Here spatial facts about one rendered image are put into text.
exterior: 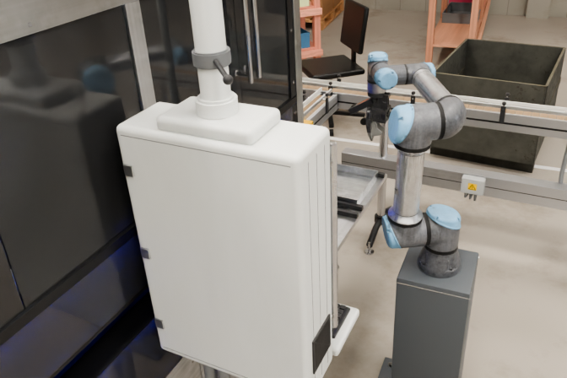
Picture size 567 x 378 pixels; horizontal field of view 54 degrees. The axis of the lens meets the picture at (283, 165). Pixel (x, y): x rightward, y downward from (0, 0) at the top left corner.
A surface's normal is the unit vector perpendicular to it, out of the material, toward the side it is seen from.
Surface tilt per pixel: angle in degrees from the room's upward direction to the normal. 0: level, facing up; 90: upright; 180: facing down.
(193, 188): 90
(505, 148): 90
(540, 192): 90
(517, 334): 0
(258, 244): 90
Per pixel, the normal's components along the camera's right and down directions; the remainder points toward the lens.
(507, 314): -0.05, -0.88
